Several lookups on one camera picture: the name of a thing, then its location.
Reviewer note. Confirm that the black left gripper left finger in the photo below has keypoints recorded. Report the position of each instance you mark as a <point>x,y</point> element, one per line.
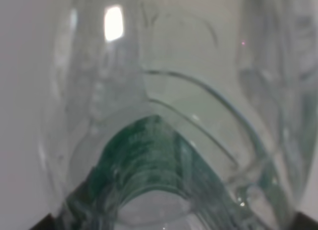
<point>47,223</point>

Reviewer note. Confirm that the clear green-label water bottle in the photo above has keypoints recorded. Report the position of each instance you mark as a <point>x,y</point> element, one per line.
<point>181,114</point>

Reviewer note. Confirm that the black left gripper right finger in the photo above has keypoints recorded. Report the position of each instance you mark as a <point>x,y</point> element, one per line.
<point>304,222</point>

